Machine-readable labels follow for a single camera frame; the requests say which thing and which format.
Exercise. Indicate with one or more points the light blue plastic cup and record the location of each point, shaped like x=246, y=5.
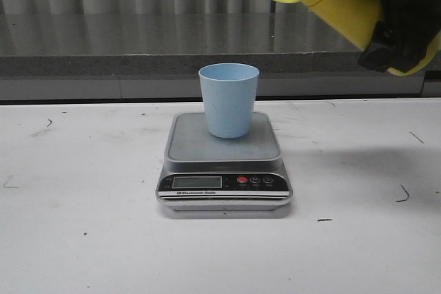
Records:
x=229, y=93

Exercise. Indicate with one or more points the yellow squeeze bottle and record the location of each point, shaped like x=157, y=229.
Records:
x=355, y=20

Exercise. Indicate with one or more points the grey stone counter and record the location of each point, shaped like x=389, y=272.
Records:
x=141, y=57

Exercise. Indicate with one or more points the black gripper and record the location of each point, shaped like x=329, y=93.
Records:
x=402, y=42

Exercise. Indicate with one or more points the silver digital kitchen scale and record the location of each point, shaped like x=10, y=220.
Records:
x=202, y=172

